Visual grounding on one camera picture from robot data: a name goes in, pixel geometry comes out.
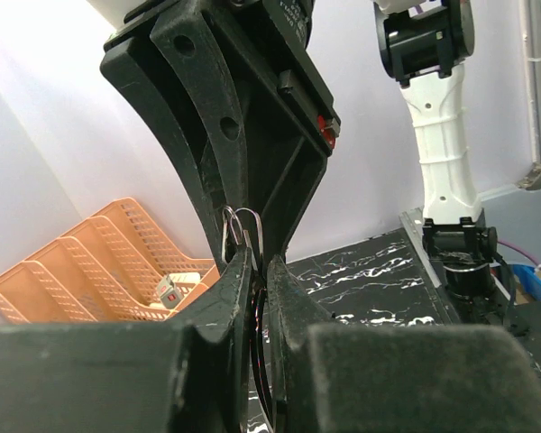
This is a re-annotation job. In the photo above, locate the grey green small box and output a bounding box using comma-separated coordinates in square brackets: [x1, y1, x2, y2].
[156, 273, 184, 309]

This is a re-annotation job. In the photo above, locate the aluminium frame rail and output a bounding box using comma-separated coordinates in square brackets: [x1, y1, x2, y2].
[399, 207, 441, 289]

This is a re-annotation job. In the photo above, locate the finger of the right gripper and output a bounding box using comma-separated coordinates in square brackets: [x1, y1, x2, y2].
[100, 37, 226, 266]

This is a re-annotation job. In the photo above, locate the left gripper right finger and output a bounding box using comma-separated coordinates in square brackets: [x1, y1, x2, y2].
[267, 257, 541, 432]

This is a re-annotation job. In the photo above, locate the black marble pattern mat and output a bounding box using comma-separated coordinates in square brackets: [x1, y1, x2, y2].
[288, 228, 453, 327]

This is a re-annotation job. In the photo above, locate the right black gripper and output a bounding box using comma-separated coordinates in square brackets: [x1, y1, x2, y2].
[104, 1, 341, 261]

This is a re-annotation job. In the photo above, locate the orange plastic file organizer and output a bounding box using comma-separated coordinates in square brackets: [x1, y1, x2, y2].
[0, 198, 219, 324]

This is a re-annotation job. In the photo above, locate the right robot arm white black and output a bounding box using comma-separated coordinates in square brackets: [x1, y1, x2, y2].
[100, 1, 497, 299]

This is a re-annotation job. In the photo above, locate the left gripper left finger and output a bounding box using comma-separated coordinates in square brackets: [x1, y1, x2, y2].
[0, 249, 252, 432]

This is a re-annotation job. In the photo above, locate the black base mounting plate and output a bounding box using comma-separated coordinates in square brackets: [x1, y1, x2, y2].
[432, 261, 541, 377]

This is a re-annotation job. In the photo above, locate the small silver split ring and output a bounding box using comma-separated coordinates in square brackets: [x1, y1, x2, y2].
[220, 205, 243, 265]

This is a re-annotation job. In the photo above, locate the silver metal keyring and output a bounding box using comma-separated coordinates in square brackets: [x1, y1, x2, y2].
[234, 207, 275, 432]

